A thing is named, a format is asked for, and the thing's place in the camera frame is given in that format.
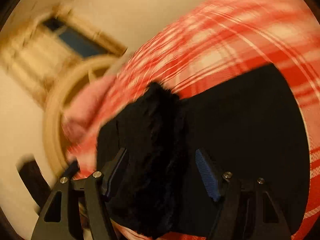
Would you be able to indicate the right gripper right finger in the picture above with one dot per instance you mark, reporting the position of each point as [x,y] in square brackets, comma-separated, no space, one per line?
[245,208]

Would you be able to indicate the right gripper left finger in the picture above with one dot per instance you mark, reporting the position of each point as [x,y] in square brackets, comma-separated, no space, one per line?
[60,215]

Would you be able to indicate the black pants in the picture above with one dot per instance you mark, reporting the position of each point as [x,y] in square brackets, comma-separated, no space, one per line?
[249,125]

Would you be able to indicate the pink folded blanket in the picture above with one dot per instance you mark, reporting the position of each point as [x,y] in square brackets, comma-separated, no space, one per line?
[77,118]

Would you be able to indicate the cream wooden headboard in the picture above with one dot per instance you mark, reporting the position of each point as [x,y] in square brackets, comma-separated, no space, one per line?
[65,88]

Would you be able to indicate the beige patterned curtain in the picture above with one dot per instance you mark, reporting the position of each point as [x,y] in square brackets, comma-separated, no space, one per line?
[34,56]

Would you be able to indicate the dark window pane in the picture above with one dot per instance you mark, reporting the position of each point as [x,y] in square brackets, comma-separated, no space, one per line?
[74,39]

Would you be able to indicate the red plaid bed sheet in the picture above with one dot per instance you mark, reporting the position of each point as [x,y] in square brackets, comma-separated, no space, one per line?
[217,41]

